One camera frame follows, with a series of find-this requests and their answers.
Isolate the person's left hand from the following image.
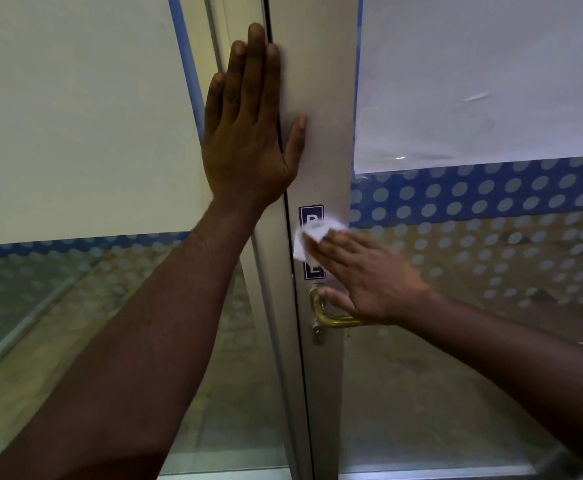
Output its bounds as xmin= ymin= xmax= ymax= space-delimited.
xmin=201 ymin=23 xmax=307 ymax=209

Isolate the person's right hand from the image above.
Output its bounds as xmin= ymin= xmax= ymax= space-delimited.
xmin=302 ymin=230 xmax=434 ymax=326

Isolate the white tissue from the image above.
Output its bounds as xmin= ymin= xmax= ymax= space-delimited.
xmin=292 ymin=218 xmax=348 ymax=264

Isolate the person's right forearm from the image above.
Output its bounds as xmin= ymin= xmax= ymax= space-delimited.
xmin=400 ymin=290 xmax=583 ymax=476

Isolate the person's left forearm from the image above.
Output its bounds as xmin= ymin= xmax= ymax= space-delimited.
xmin=0 ymin=197 xmax=268 ymax=480

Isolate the blue tape strip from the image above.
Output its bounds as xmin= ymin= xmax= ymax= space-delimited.
xmin=167 ymin=0 xmax=206 ymax=141

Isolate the blue door sign sticker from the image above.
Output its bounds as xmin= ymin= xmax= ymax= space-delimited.
xmin=298 ymin=205 xmax=326 ymax=281

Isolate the white paper sheet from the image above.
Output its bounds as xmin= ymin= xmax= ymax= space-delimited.
xmin=0 ymin=0 xmax=215 ymax=247
xmin=353 ymin=0 xmax=583 ymax=176

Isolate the blue dotted window film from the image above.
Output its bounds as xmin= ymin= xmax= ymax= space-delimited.
xmin=0 ymin=231 xmax=192 ymax=308
xmin=349 ymin=155 xmax=583 ymax=311

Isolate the brass door handle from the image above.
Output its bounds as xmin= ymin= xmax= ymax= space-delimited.
xmin=308 ymin=286 xmax=378 ymax=346

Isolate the glass door with handle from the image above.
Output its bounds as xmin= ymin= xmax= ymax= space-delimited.
xmin=263 ymin=0 xmax=583 ymax=480

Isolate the glass door without handle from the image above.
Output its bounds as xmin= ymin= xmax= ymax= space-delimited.
xmin=0 ymin=0 xmax=314 ymax=480

